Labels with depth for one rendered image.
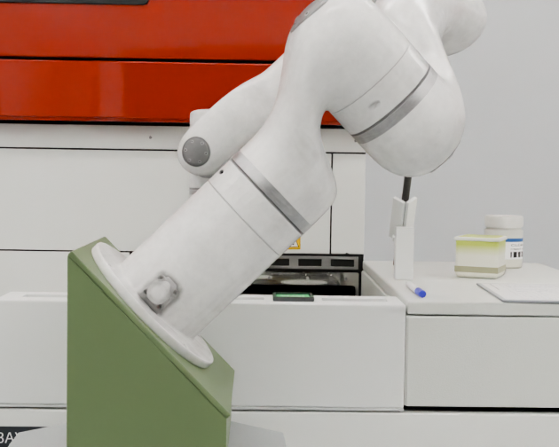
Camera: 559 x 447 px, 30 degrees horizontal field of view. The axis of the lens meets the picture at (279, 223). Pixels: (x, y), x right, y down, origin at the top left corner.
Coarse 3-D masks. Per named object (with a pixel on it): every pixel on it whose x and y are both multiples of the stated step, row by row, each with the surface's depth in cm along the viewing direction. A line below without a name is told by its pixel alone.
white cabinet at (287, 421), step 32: (0, 416) 138; (32, 416) 139; (64, 416) 139; (256, 416) 139; (288, 416) 139; (320, 416) 139; (352, 416) 139; (384, 416) 139; (416, 416) 140; (448, 416) 140; (480, 416) 140; (512, 416) 140; (544, 416) 140
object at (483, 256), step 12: (456, 240) 171; (468, 240) 170; (480, 240) 170; (492, 240) 169; (504, 240) 174; (456, 252) 172; (468, 252) 171; (480, 252) 170; (492, 252) 169; (504, 252) 174; (456, 264) 172; (468, 264) 171; (480, 264) 170; (492, 264) 169; (504, 264) 174; (468, 276) 171; (480, 276) 170; (492, 276) 169
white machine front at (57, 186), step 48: (0, 144) 199; (48, 144) 199; (96, 144) 199; (144, 144) 199; (336, 144) 200; (0, 192) 199; (48, 192) 199; (96, 192) 200; (144, 192) 200; (0, 240) 200; (48, 240) 200; (144, 240) 200; (336, 240) 201; (0, 288) 200; (48, 288) 200
